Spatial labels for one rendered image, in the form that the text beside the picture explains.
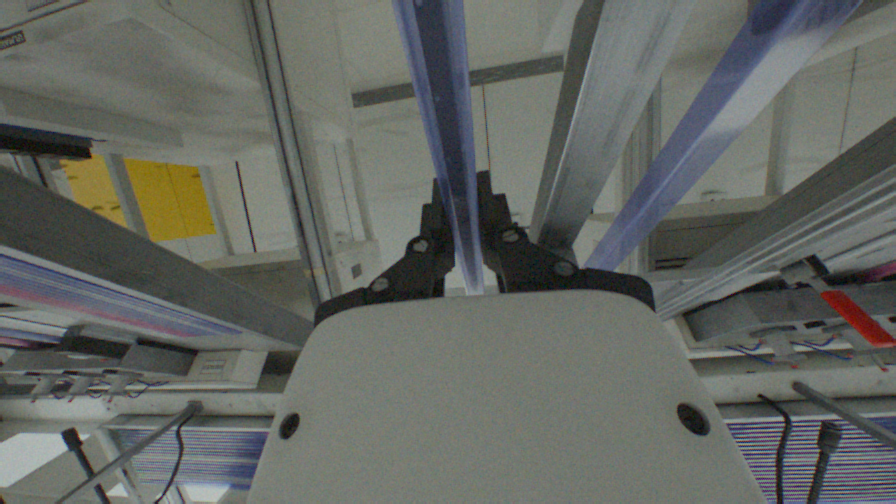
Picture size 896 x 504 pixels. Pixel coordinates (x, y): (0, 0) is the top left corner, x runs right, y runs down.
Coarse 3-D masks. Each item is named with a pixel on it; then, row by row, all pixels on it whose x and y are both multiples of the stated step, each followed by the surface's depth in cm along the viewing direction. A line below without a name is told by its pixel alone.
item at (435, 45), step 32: (416, 0) 5; (448, 0) 5; (416, 32) 5; (448, 32) 5; (416, 64) 5; (448, 64) 6; (416, 96) 6; (448, 96) 6; (448, 128) 7; (448, 160) 8; (448, 192) 9; (480, 256) 13; (480, 288) 17
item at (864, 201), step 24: (888, 168) 10; (864, 192) 11; (888, 192) 10; (816, 216) 13; (840, 216) 12; (864, 216) 11; (768, 240) 15; (792, 240) 14; (816, 240) 13; (744, 264) 16; (768, 264) 16; (696, 288) 21; (720, 288) 19; (672, 312) 25
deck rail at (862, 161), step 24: (864, 144) 20; (888, 144) 19; (840, 168) 22; (864, 168) 20; (792, 192) 26; (816, 192) 24; (840, 192) 22; (768, 216) 28; (792, 216) 26; (888, 216) 20; (720, 240) 34; (744, 240) 31; (840, 240) 23; (696, 264) 39; (720, 264) 35
